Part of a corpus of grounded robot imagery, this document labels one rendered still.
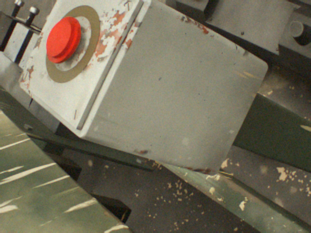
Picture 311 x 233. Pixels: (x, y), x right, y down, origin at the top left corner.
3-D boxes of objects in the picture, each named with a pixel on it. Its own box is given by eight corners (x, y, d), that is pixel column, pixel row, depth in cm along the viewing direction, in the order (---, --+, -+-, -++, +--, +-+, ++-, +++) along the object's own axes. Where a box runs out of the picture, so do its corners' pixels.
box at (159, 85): (275, 67, 57) (147, -6, 45) (221, 180, 59) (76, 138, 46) (196, 30, 66) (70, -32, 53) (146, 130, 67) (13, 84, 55)
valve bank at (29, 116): (199, 82, 88) (70, 27, 72) (154, 173, 90) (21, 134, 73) (41, 3, 124) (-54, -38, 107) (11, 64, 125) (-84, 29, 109)
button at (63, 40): (100, 29, 49) (81, 21, 47) (78, 75, 49) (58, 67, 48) (76, 18, 51) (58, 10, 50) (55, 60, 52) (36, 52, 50)
